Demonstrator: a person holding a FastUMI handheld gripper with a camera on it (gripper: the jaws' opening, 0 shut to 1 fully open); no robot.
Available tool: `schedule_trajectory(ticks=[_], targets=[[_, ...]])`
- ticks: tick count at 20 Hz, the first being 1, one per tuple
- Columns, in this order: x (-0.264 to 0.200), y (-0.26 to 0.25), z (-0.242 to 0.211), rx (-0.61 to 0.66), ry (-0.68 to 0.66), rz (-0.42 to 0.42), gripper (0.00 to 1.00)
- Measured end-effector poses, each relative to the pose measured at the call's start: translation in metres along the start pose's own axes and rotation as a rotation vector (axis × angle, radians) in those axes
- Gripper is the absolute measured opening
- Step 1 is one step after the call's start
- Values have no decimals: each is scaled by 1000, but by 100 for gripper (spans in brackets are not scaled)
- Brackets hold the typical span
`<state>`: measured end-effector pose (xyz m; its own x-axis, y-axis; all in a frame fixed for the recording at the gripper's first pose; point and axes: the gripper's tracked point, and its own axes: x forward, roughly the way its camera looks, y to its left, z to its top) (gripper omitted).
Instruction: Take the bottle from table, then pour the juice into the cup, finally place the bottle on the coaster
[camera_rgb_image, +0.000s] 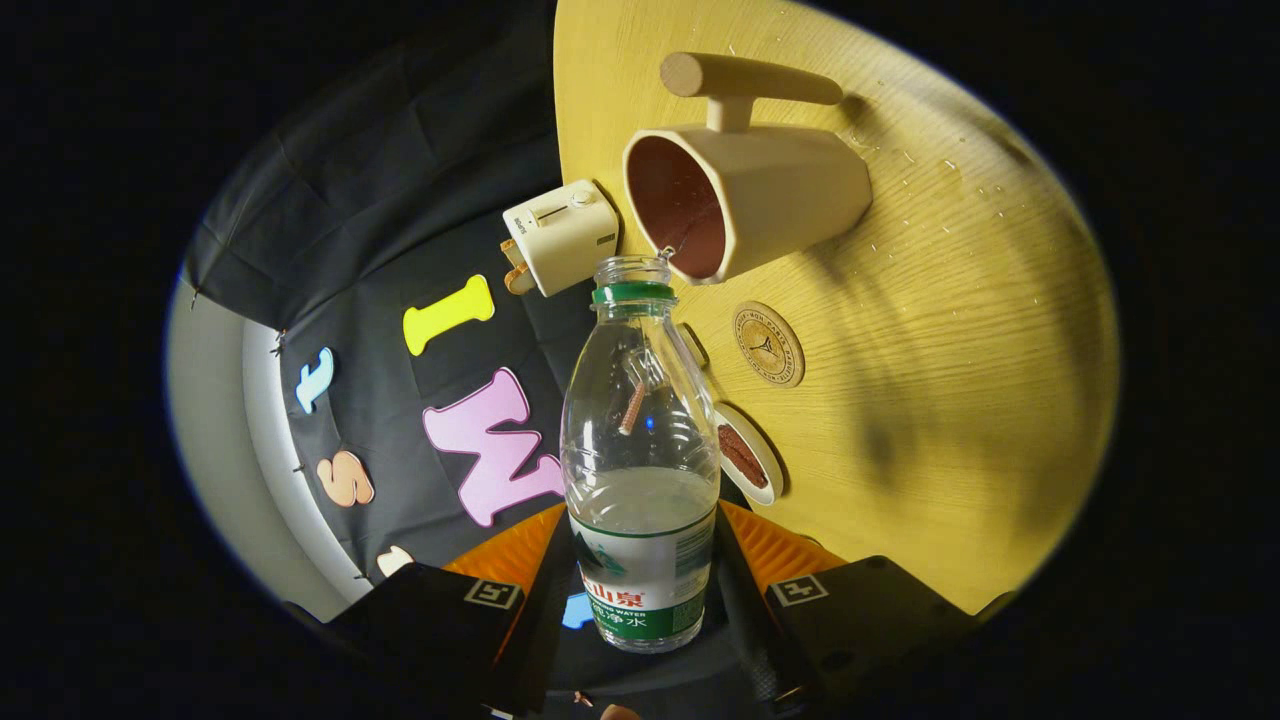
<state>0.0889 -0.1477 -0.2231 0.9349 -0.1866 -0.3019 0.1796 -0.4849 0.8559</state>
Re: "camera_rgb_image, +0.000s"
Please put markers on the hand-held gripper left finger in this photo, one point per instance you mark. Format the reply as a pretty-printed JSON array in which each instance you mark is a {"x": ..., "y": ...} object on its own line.
[{"x": 535, "y": 620}]

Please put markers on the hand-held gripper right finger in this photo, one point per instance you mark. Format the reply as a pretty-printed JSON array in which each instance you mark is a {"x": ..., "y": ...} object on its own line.
[{"x": 745, "y": 610}]

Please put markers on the clear plastic bottle green label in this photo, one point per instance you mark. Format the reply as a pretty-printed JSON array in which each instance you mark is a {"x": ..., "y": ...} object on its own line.
[{"x": 640, "y": 560}]

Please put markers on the round wooden coaster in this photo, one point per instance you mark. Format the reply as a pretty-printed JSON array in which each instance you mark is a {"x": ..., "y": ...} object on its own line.
[{"x": 768, "y": 344}]

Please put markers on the brown meat patty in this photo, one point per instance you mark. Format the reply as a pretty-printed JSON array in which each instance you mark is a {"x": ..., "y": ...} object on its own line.
[{"x": 742, "y": 457}]

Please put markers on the white round plate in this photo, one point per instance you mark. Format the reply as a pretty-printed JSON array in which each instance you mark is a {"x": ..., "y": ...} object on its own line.
[{"x": 765, "y": 450}]

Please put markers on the wooden table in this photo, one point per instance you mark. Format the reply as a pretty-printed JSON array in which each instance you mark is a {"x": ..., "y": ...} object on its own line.
[{"x": 950, "y": 450}]

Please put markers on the toast slice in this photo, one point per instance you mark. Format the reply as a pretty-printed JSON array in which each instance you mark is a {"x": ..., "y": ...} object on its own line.
[
  {"x": 521, "y": 281},
  {"x": 512, "y": 254}
]

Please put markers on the white toaster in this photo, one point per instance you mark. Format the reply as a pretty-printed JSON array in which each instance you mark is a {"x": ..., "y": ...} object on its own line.
[{"x": 565, "y": 235}]

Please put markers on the black backdrop cloth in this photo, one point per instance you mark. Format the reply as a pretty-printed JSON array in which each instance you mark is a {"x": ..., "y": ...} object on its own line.
[{"x": 400, "y": 150}]

